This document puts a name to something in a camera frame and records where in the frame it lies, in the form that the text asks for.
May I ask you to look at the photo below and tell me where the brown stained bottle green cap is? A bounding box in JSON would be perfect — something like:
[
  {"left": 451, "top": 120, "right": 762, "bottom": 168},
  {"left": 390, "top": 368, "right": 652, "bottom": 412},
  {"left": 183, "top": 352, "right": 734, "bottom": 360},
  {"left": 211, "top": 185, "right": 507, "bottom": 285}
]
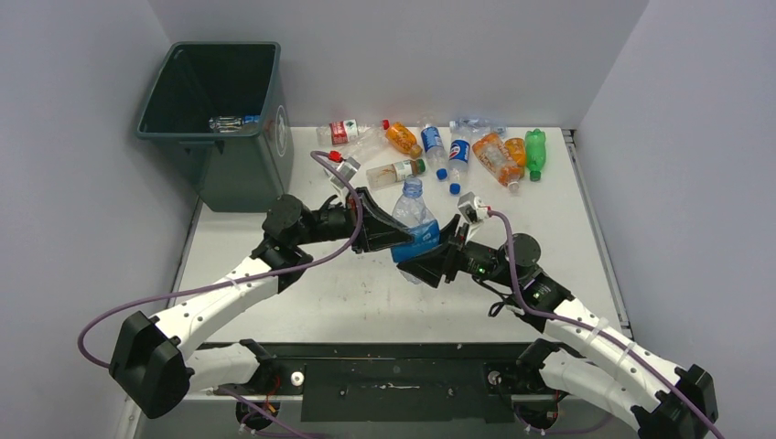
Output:
[{"left": 366, "top": 158, "right": 426, "bottom": 189}]

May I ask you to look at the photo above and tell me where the dark green plastic bin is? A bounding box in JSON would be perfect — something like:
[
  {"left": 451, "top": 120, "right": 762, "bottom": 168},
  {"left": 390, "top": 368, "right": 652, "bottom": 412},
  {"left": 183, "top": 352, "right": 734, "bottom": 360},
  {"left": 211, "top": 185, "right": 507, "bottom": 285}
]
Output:
[{"left": 135, "top": 42, "right": 295, "bottom": 213}]

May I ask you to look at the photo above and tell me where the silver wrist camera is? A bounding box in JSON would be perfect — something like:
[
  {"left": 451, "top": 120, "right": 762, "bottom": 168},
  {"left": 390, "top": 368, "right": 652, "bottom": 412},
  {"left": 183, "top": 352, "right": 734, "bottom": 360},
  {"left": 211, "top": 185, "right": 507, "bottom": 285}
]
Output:
[
  {"left": 335, "top": 157, "right": 361, "bottom": 182},
  {"left": 457, "top": 192, "right": 490, "bottom": 225}
]

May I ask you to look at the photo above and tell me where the orange crushed bottle back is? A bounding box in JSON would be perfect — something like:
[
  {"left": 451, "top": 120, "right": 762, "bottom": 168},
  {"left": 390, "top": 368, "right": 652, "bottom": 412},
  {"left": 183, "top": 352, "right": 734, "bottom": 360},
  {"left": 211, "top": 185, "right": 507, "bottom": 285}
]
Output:
[{"left": 472, "top": 133, "right": 524, "bottom": 195}]

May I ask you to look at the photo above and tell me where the large Pepsi bottle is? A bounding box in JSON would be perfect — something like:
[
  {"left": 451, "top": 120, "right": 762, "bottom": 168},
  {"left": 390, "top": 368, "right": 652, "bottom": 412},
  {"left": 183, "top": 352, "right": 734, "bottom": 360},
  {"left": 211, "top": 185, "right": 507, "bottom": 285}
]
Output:
[{"left": 208, "top": 114, "right": 260, "bottom": 134}]

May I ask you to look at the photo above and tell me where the blue label water bottle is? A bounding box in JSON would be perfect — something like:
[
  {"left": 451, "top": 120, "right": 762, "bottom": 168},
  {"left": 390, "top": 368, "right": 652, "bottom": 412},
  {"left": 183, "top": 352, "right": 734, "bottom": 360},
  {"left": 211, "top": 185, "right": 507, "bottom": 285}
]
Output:
[{"left": 419, "top": 116, "right": 448, "bottom": 181}]

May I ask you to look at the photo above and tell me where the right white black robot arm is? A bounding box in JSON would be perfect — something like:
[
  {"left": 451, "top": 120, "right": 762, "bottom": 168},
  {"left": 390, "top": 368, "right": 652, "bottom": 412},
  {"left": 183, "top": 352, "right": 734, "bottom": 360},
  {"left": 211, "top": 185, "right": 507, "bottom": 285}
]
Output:
[{"left": 398, "top": 226, "right": 723, "bottom": 438}]

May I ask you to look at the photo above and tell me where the green soda bottle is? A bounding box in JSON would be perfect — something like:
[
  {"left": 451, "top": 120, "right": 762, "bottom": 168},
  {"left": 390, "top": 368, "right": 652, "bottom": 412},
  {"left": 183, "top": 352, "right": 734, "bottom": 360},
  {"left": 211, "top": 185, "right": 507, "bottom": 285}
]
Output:
[{"left": 524, "top": 128, "right": 546, "bottom": 182}]

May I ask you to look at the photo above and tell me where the Pepsi bottle blue cap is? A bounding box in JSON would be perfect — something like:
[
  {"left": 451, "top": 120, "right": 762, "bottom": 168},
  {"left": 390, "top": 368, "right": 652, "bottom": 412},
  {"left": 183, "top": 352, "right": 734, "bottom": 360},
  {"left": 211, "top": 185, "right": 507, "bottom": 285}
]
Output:
[{"left": 447, "top": 137, "right": 470, "bottom": 195}]

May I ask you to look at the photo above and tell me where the red label bottle back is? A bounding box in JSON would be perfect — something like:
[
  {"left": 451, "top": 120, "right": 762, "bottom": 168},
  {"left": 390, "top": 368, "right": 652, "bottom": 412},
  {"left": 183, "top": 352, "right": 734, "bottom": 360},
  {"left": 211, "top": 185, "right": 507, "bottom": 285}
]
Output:
[{"left": 316, "top": 119, "right": 390, "bottom": 147}]

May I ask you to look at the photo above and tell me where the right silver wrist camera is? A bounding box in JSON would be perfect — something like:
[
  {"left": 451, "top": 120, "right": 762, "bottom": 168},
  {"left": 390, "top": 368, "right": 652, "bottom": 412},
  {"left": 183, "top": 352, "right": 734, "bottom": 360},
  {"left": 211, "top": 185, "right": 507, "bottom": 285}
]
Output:
[{"left": 457, "top": 192, "right": 490, "bottom": 225}]

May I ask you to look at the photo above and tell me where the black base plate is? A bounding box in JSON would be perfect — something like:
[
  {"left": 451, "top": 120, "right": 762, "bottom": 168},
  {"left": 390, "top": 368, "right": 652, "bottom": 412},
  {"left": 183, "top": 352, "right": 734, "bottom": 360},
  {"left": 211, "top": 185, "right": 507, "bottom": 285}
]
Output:
[{"left": 215, "top": 343, "right": 564, "bottom": 423}]

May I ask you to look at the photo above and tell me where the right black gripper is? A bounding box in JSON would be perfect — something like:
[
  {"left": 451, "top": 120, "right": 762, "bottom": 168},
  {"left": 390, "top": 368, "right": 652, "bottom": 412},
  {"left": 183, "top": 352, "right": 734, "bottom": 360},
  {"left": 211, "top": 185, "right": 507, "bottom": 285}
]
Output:
[{"left": 399, "top": 215, "right": 520, "bottom": 288}]

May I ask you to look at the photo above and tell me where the clear crushed bottle back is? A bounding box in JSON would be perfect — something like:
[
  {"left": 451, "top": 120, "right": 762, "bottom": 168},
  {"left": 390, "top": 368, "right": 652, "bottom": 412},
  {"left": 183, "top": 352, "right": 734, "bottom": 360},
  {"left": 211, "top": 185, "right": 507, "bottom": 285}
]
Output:
[{"left": 448, "top": 117, "right": 508, "bottom": 137}]

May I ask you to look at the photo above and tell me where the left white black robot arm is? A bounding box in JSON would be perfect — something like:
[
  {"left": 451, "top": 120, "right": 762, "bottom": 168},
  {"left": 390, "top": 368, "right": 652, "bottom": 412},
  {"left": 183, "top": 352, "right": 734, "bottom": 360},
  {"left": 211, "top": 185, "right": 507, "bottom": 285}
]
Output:
[{"left": 109, "top": 187, "right": 412, "bottom": 419}]

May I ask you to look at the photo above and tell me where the clear bottle white cap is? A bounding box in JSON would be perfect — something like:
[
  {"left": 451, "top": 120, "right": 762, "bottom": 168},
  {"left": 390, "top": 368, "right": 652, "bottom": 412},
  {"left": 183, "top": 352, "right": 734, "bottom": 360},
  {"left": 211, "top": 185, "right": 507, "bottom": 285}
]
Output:
[{"left": 325, "top": 131, "right": 386, "bottom": 168}]

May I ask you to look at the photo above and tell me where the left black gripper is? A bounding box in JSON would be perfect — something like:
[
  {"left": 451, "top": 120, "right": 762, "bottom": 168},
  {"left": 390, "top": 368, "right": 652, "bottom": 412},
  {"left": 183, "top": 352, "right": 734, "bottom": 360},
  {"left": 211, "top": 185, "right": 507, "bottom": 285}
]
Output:
[{"left": 293, "top": 187, "right": 414, "bottom": 255}]

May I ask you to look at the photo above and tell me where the light blue label bottle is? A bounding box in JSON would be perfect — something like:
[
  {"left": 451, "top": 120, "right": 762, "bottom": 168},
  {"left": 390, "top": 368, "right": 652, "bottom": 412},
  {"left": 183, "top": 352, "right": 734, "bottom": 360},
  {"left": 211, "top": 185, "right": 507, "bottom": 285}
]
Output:
[{"left": 391, "top": 177, "right": 440, "bottom": 263}]

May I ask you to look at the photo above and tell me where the small orange juice bottle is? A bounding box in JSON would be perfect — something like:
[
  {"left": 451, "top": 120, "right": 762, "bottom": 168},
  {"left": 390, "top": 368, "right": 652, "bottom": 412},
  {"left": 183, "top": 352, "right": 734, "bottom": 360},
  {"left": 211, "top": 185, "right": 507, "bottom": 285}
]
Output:
[{"left": 385, "top": 122, "right": 423, "bottom": 159}]

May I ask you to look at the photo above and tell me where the small orange bottle right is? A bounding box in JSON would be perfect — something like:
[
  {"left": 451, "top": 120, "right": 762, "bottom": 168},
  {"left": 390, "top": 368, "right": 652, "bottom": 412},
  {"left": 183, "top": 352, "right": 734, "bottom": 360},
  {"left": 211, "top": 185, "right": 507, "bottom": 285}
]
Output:
[{"left": 504, "top": 137, "right": 527, "bottom": 167}]

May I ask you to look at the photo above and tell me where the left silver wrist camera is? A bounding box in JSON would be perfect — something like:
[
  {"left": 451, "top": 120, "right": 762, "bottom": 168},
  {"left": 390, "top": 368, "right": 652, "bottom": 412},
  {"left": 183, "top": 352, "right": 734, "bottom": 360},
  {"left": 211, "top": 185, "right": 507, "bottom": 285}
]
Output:
[{"left": 335, "top": 157, "right": 361, "bottom": 182}]

